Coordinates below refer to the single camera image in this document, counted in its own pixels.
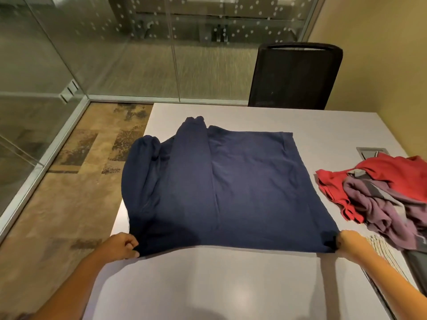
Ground person's left hand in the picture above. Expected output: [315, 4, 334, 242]
[97, 232, 141, 264]

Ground person's right hand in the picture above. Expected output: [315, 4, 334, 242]
[335, 229, 374, 264]

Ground striped knit top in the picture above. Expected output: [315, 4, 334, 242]
[365, 233, 409, 282]

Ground mauve striped t-shirt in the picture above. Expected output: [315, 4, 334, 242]
[342, 169, 427, 252]

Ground black orange backpack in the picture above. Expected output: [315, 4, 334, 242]
[404, 248, 427, 290]

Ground red garment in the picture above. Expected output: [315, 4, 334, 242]
[315, 153, 427, 224]

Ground navy blue hoodie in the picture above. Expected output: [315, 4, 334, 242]
[121, 116, 341, 258]

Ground person's left forearm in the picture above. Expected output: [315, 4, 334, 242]
[32, 253, 107, 320]

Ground person's right forearm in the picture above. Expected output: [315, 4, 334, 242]
[359, 251, 427, 320]

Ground black mesh office chair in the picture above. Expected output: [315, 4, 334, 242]
[247, 41, 344, 111]

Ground grey table cable hatch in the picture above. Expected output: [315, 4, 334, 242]
[356, 147, 390, 160]

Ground metal glass door bracket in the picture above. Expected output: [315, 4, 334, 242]
[59, 80, 81, 104]

